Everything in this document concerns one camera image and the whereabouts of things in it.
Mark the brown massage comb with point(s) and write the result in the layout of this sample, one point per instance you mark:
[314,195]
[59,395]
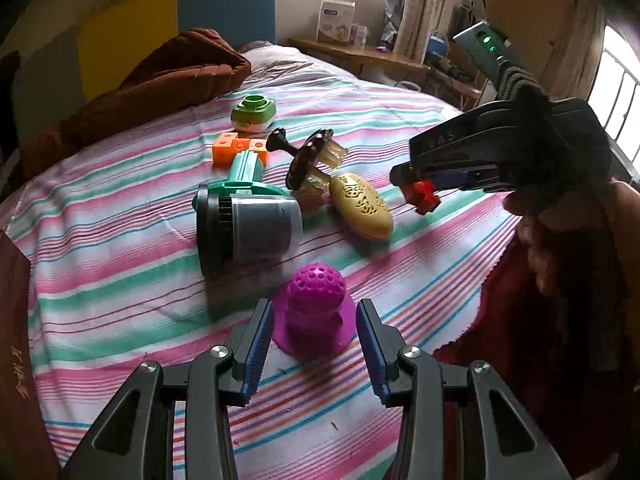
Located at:
[306,160]

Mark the white printed carton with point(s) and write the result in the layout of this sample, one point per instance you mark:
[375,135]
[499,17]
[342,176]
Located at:
[336,20]

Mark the gold oval carved case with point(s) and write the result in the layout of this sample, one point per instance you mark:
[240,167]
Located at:
[360,205]

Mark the striped bedsheet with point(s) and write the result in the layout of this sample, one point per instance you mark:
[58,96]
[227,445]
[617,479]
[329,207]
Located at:
[125,285]

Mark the purple dotted dome toy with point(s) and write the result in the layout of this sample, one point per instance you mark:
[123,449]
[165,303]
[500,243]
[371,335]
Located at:
[315,305]

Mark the cluttered wooden side table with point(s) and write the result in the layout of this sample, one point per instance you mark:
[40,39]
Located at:
[460,85]

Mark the orange holed block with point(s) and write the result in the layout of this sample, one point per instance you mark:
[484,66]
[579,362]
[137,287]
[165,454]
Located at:
[225,150]

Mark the black headboard panel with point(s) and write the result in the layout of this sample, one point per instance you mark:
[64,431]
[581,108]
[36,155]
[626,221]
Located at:
[9,95]

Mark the blue container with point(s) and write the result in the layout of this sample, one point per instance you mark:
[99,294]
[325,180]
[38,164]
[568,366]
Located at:
[437,44]

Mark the red toy piece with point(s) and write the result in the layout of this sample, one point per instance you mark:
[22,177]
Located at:
[425,201]

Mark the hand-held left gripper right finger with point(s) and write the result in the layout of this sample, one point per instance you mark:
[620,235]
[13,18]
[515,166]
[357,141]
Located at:
[372,355]

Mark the cream side curtain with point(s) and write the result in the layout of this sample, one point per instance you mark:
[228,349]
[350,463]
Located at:
[580,45]

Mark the person's right hand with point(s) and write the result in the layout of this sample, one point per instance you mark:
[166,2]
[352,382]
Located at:
[545,250]

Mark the beige curtain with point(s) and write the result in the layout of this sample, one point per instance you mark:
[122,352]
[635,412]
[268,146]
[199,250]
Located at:
[420,5]

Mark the brown quilt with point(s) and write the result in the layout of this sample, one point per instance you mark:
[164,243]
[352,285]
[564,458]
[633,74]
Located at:
[165,75]

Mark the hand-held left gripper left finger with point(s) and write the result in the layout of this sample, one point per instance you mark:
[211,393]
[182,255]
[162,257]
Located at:
[257,355]

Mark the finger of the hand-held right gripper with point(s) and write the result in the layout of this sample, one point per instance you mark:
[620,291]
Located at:
[407,174]
[452,179]

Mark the pale pink quilt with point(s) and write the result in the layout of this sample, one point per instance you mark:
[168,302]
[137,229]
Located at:
[290,65]

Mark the wooden desk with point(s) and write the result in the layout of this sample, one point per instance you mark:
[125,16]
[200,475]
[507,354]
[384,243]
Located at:
[360,56]

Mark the barred side window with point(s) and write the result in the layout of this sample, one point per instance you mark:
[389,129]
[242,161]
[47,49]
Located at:
[620,100]

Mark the grey headboard panel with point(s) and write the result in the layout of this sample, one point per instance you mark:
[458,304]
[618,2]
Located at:
[50,85]

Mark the blue headboard panel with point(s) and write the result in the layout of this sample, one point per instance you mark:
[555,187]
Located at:
[227,10]

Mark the red fleece cloth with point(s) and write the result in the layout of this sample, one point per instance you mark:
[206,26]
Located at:
[500,320]

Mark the pink bottle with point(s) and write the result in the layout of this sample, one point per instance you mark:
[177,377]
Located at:
[360,36]

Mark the green white round device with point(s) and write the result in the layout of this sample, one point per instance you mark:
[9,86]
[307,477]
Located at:
[252,114]

